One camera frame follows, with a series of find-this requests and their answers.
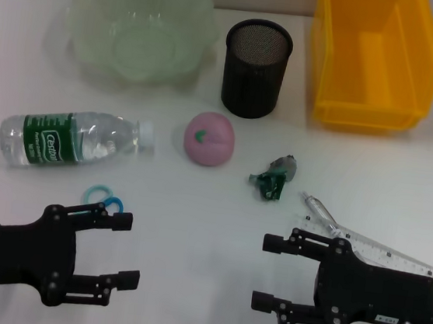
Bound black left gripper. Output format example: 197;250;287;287
0;190;148;316

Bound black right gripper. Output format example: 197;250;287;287
248;223;433;324

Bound blue sheathed scissors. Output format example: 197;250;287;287
79;181;127;222

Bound green plastic wrapper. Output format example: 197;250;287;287
246;149;299;205

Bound pink toy peach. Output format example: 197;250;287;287
180;108;240;169

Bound clear green-label water bottle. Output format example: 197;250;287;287
0;101;159;183

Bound clear grey ballpoint pen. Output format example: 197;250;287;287
297;190;349;238

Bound transparent plastic ruler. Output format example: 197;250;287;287
292;214;433;278

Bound black mesh pen holder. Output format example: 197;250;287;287
216;15;297;124

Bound green translucent fruit bowl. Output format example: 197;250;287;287
56;0;225;95

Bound yellow plastic bin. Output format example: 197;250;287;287
299;0;433;141

